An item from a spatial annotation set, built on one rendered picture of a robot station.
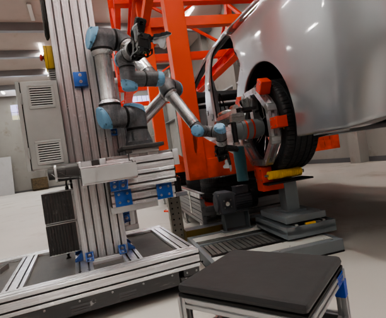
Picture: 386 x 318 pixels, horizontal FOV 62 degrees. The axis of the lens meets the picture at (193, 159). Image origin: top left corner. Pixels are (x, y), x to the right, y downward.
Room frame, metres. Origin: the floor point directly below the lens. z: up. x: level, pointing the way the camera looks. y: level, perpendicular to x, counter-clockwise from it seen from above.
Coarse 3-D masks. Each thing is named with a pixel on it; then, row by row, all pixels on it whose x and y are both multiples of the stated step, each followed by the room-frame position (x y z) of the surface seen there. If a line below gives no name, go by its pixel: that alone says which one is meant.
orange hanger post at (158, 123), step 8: (136, 8) 4.54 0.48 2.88; (144, 32) 4.54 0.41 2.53; (152, 48) 4.55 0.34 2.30; (152, 56) 4.55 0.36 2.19; (152, 64) 4.55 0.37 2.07; (152, 88) 4.53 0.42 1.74; (152, 96) 4.53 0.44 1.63; (160, 112) 4.55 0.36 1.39; (152, 120) 4.61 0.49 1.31; (160, 120) 4.55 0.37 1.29; (160, 128) 4.54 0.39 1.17; (160, 136) 4.54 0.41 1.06
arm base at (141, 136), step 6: (138, 126) 1.75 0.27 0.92; (144, 126) 1.77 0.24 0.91; (132, 132) 1.74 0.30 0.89; (138, 132) 1.74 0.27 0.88; (144, 132) 1.76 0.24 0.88; (126, 138) 1.78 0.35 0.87; (132, 138) 1.75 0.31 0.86; (138, 138) 1.73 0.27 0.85; (144, 138) 1.74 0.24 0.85; (150, 138) 1.79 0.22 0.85; (126, 144) 1.76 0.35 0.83; (132, 144) 1.73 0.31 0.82
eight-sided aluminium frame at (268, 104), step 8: (248, 96) 2.31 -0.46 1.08; (256, 96) 2.19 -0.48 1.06; (264, 96) 2.17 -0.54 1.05; (264, 104) 2.09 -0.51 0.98; (272, 104) 2.07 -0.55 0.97; (272, 112) 2.08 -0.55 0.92; (272, 136) 2.05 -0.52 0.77; (280, 136) 2.06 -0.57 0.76; (248, 144) 2.54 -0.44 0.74; (272, 144) 2.07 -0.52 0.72; (248, 152) 2.47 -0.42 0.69; (272, 152) 2.16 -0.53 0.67; (256, 160) 2.34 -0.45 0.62; (264, 160) 2.19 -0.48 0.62; (272, 160) 2.18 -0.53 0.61
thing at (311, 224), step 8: (256, 224) 2.56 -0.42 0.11; (264, 224) 2.40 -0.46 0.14; (272, 224) 2.26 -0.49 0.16; (280, 224) 2.27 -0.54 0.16; (288, 224) 2.19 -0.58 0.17; (296, 224) 2.11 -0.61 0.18; (304, 224) 2.21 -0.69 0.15; (312, 224) 2.11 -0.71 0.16; (320, 224) 2.13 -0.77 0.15; (328, 224) 2.14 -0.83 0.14; (272, 232) 2.28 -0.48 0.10; (280, 232) 2.17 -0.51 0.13; (288, 232) 2.08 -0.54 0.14; (296, 232) 2.09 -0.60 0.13; (304, 232) 2.10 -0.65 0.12; (312, 232) 2.11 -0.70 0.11; (320, 232) 2.13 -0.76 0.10
